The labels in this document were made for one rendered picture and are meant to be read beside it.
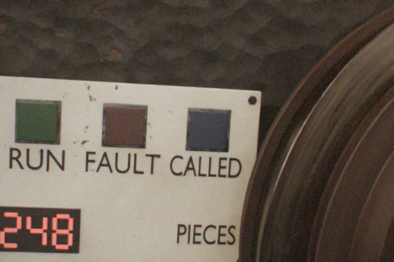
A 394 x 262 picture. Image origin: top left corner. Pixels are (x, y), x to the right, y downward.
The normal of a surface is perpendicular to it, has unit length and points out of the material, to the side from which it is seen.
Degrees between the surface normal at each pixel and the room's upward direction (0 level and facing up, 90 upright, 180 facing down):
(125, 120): 90
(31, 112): 90
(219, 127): 90
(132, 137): 90
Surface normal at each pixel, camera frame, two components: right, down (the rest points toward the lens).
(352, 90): 0.11, 0.11
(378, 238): -0.80, -0.19
